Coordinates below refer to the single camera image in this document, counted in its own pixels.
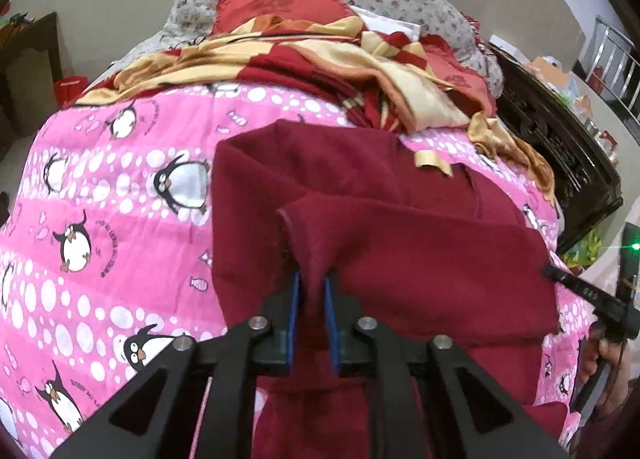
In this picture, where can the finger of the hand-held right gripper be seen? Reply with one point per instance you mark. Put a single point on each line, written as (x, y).
(582, 289)

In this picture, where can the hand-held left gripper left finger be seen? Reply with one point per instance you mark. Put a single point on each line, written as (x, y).
(295, 311)

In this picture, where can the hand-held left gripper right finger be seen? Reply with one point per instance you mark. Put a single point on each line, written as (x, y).
(330, 326)

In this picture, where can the maroon fleece garment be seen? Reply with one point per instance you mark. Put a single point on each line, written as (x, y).
(400, 239)

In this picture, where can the person's right forearm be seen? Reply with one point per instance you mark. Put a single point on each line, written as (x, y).
(622, 439)

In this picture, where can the person's right hand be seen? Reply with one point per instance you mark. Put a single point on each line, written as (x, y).
(620, 369)

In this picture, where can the green yellow bag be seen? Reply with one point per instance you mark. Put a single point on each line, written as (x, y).
(585, 249)

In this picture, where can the carved dark wooden cabinet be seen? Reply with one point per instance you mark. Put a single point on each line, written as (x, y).
(555, 149)

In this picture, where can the metal railing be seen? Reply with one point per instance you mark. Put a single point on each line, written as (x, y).
(612, 59)

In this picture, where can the orange cardboard box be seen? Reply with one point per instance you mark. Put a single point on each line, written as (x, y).
(550, 70)

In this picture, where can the pink penguin print blanket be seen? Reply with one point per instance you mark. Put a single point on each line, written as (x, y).
(100, 189)

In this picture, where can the red and yellow striped blanket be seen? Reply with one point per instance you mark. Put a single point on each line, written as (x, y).
(280, 59)

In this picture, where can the white pillow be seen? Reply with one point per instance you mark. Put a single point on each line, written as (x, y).
(395, 21)

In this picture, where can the red plastic bin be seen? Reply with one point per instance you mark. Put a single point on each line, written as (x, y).
(69, 91)

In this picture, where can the plain dark wooden cabinet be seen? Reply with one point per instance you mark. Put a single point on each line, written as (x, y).
(30, 69)

